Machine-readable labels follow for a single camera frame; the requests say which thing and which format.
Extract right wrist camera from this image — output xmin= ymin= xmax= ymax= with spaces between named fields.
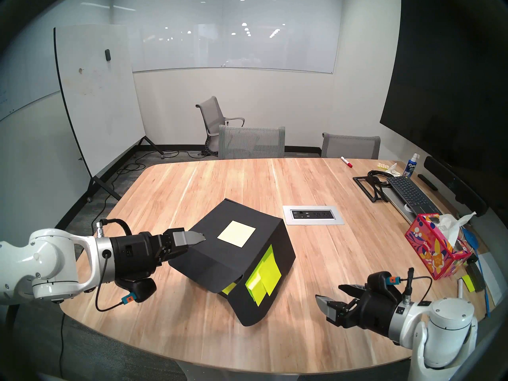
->
xmin=366 ymin=271 xmax=402 ymax=294

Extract large neon yellow sticky sheet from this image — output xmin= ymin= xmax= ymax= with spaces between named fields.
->
xmin=221 ymin=276 xmax=243 ymax=296

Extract white tissue sheet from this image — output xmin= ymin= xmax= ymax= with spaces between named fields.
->
xmin=436 ymin=212 xmax=477 ymax=246

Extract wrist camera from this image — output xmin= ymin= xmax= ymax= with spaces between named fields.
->
xmin=366 ymin=271 xmax=402 ymax=294
xmin=118 ymin=278 xmax=158 ymax=304

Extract mobile whiteboard on stand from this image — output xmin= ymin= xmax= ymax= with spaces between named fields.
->
xmin=53 ymin=25 xmax=165 ymax=202

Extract whiteboard cleaner spray bottle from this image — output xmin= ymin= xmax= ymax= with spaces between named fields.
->
xmin=402 ymin=153 xmax=420 ymax=178

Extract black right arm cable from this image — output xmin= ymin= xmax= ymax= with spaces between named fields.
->
xmin=401 ymin=267 xmax=434 ymax=305

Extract pale square sticky note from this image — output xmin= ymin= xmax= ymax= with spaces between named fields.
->
xmin=217 ymin=221 xmax=256 ymax=248

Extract red floral tissue box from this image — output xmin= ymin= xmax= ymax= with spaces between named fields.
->
xmin=404 ymin=214 xmax=473 ymax=281

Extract black folding laptop stand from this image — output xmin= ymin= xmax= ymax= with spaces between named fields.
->
xmin=352 ymin=174 xmax=391 ymax=203

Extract neon yellow sticky note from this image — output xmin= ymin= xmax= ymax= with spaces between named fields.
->
xmin=245 ymin=244 xmax=283 ymax=307

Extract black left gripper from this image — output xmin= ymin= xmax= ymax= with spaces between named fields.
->
xmin=109 ymin=227 xmax=206 ymax=283

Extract black keyboard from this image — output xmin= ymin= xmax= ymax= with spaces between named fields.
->
xmin=386 ymin=175 xmax=441 ymax=217

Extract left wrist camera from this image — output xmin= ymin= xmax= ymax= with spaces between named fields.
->
xmin=118 ymin=278 xmax=158 ymax=304

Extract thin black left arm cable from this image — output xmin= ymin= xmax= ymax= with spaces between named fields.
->
xmin=94 ymin=253 xmax=132 ymax=312

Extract large black wall screen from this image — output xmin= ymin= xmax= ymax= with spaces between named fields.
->
xmin=379 ymin=0 xmax=508 ymax=194

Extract black braided left cable sleeve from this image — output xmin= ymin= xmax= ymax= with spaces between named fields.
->
xmin=96 ymin=219 xmax=133 ymax=239

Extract black floor cable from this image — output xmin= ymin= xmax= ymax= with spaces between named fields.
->
xmin=81 ymin=148 xmax=209 ymax=242

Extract grey mesh office chair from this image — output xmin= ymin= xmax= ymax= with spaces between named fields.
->
xmin=321 ymin=132 xmax=381 ymax=160
xmin=218 ymin=125 xmax=286 ymax=160

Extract black video conference bar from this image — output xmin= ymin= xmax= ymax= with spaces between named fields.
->
xmin=423 ymin=156 xmax=489 ymax=217

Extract grey office chair with armrests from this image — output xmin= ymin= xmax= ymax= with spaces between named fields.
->
xmin=195 ymin=96 xmax=246 ymax=156

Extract black cardboard box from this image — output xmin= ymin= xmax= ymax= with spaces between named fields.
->
xmin=168 ymin=198 xmax=296 ymax=327

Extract large wall glass whiteboard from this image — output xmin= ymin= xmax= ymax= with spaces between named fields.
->
xmin=111 ymin=0 xmax=344 ymax=74

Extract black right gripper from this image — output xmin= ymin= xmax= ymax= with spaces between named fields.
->
xmin=316 ymin=283 xmax=404 ymax=334

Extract silver table power outlet panel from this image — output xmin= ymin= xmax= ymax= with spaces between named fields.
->
xmin=283 ymin=205 xmax=344 ymax=225

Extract black felt board eraser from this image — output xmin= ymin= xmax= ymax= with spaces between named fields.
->
xmin=465 ymin=261 xmax=487 ymax=292

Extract white paper sheet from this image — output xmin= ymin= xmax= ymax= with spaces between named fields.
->
xmin=478 ymin=253 xmax=506 ymax=305

